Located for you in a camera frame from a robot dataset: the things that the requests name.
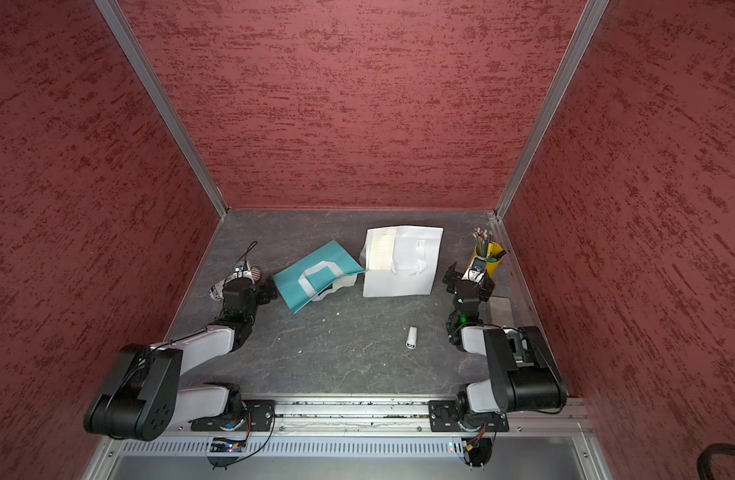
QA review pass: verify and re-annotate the grey sharpening stone block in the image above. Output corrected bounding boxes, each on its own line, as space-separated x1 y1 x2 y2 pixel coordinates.
487 296 515 327

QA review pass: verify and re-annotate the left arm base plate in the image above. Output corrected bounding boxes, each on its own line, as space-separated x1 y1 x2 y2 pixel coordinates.
190 400 276 435

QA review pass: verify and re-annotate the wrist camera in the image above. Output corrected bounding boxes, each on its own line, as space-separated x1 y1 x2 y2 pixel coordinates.
463 256 487 284
228 259 255 282

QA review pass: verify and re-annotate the teal gift bag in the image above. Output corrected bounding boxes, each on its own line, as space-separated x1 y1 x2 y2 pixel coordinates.
274 240 365 314

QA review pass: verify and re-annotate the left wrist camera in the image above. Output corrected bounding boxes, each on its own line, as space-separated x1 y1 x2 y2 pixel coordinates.
228 259 255 282

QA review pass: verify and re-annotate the flag patterned flat object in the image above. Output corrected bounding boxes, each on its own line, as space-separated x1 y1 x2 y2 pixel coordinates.
208 266 264 302

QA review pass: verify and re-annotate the small white stapler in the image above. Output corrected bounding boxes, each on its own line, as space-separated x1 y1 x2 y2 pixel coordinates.
405 326 417 350

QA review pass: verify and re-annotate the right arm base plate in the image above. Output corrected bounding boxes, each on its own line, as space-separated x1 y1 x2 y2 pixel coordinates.
427 400 509 433

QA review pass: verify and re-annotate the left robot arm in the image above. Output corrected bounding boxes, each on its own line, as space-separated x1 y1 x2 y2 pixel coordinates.
84 277 279 441

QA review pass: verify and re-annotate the white gift bag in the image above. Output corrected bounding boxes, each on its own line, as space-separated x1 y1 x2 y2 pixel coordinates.
361 225 443 298

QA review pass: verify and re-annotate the paper receipt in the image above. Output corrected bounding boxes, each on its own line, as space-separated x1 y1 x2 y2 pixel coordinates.
366 228 397 271
314 274 359 302

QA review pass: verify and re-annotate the black cable loop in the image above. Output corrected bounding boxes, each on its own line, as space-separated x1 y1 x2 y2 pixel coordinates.
695 442 735 480

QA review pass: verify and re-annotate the perforated cable tray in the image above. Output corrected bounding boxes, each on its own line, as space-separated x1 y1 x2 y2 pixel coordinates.
120 436 463 459

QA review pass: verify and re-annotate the yellow pencil bucket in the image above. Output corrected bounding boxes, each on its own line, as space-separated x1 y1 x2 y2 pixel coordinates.
467 227 507 279

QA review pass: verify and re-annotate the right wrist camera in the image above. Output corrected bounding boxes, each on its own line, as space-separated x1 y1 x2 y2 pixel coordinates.
463 256 487 284

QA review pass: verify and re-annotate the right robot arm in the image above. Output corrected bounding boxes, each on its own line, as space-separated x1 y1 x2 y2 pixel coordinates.
443 266 567 431

